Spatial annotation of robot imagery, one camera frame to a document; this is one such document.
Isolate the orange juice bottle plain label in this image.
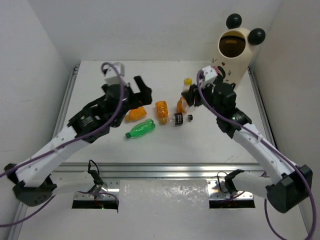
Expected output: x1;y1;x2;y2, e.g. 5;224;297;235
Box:
124;106;147;123

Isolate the left aluminium side rail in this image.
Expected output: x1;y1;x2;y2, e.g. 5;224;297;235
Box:
52;65;80;138

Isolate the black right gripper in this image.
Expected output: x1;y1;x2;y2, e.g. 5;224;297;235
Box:
183;77;222;116

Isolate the cream panda bin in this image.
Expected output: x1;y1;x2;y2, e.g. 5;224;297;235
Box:
211;13;266;88

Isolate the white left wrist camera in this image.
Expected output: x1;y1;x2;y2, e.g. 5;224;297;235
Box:
100;62;125;86

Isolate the white foam block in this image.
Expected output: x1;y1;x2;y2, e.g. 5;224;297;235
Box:
119;179;209;212

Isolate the orange fruit label bottle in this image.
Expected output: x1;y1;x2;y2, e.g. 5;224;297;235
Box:
155;100;168;125

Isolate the aluminium table rail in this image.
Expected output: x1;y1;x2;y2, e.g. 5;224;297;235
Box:
54;162;268;180

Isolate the clear jar silver lid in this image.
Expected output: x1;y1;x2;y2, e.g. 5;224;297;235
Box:
181;77;193;96

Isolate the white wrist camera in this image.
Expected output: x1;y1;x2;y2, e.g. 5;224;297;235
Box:
199;65;218;86
100;62;125;86

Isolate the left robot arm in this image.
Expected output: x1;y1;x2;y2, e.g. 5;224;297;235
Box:
4;76;152;207

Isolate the aluminium side rail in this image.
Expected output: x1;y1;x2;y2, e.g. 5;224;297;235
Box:
52;65;80;138
247;67;278;149

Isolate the green plastic bottle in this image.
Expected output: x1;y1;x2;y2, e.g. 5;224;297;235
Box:
125;118;156;139

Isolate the right aluminium side rail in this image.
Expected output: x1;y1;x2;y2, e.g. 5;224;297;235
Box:
247;67;278;149

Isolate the orange bottle with gold cap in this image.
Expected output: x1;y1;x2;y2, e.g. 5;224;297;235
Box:
176;96;194;114

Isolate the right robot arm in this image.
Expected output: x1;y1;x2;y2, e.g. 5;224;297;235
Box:
182;83;313;213

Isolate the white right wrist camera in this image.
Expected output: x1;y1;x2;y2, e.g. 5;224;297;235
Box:
199;65;218;86

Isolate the clear bottle black label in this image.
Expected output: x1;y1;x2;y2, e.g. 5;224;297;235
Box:
167;113;193;127

